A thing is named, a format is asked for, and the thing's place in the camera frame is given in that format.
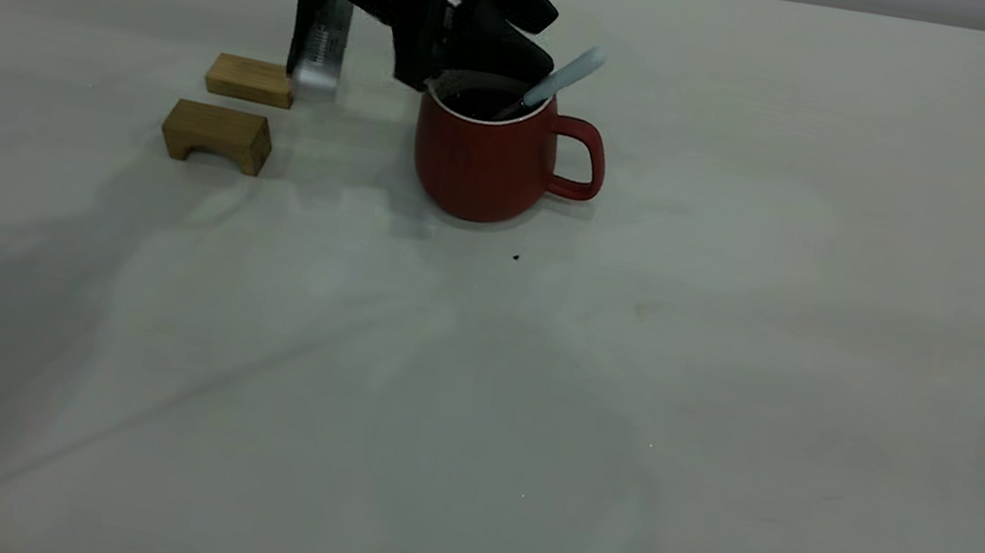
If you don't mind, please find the metal spoon light blue handle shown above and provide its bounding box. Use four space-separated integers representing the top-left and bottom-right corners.
494 29 610 139

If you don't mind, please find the red ceramic mug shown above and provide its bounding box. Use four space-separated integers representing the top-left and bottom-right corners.
401 62 620 245

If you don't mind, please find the dark coffee liquid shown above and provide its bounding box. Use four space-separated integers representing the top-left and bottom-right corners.
442 81 530 129

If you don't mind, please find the flat rectangular wooden block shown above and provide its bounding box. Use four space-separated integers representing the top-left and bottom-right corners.
202 50 301 113

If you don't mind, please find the arched wooden block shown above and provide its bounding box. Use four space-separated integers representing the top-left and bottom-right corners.
156 96 278 181

